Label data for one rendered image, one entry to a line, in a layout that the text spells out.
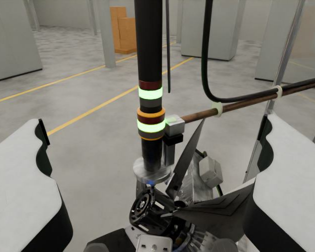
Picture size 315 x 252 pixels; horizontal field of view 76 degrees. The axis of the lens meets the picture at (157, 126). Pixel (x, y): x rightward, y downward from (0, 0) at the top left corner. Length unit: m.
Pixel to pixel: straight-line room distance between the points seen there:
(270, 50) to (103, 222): 5.06
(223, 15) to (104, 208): 6.57
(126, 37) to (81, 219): 7.22
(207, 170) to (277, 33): 5.06
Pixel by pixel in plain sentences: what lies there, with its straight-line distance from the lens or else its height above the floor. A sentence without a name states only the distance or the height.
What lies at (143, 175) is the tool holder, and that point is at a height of 1.46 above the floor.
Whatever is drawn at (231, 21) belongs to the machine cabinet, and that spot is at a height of 1.20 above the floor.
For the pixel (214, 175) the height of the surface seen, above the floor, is 1.14.
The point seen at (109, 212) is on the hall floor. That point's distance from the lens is 2.16.
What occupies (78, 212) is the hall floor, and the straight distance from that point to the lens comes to 2.24.
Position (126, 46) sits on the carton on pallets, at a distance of 8.50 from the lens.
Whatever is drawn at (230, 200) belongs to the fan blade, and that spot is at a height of 1.40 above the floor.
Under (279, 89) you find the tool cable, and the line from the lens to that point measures 0.51.
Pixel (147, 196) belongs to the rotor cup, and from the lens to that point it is 0.62.
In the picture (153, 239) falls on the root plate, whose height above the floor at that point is 1.18.
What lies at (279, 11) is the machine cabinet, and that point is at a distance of 5.66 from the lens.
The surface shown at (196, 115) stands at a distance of 0.36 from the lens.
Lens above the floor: 1.72
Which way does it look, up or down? 31 degrees down
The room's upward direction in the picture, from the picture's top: straight up
